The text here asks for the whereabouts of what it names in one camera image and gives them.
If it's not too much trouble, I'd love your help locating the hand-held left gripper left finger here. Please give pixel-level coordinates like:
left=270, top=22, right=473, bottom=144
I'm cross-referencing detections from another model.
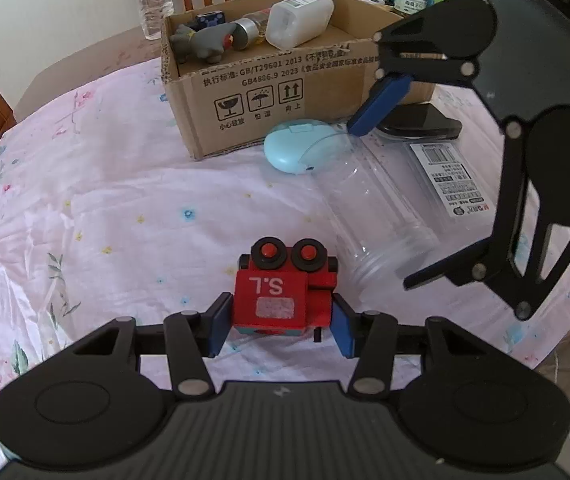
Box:
left=67, top=292, right=234, bottom=401

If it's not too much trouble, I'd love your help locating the yellow capsule bottle silver cap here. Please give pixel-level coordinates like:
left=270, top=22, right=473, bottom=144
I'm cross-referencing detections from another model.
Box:
left=232, top=7, right=273, bottom=46

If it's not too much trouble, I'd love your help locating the pink floral cloth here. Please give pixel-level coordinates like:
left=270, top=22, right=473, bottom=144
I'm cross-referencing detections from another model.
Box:
left=0, top=55, right=570, bottom=461

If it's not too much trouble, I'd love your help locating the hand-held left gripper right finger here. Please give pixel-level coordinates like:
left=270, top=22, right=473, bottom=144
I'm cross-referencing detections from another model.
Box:
left=329, top=294, right=503, bottom=401

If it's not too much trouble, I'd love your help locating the clear plastic jar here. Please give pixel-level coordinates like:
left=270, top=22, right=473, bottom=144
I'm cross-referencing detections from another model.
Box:
left=310, top=125, right=496, bottom=288

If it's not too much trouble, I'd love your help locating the grey toy figure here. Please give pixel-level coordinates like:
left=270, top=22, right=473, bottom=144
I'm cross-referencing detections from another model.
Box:
left=170, top=24, right=246, bottom=64

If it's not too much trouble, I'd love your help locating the black toy train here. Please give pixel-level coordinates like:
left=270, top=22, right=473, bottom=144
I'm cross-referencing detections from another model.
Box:
left=187, top=10, right=228, bottom=32

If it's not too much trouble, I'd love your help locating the light blue case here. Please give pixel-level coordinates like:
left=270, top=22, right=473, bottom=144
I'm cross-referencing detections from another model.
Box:
left=264, top=119, right=350, bottom=174

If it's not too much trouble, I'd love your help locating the black lid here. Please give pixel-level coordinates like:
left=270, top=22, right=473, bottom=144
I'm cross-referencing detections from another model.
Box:
left=382, top=102, right=462, bottom=142

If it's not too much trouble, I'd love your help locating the red toy train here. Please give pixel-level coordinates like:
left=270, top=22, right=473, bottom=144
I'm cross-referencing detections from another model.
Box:
left=235, top=236, right=340, bottom=343

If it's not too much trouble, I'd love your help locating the white plastic box green label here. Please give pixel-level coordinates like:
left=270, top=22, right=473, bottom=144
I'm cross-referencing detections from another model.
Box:
left=265, top=0, right=336, bottom=48

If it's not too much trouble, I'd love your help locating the brown cardboard box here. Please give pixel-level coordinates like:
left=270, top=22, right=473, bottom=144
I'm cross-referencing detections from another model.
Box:
left=160, top=0, right=436, bottom=161

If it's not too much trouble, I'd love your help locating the clear plastic water bottle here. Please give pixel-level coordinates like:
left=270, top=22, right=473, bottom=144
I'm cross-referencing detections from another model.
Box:
left=132, top=0, right=174, bottom=41

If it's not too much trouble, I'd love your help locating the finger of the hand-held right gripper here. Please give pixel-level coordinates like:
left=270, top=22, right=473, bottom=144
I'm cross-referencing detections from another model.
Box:
left=402, top=119, right=570, bottom=322
left=347, top=2, right=474, bottom=137

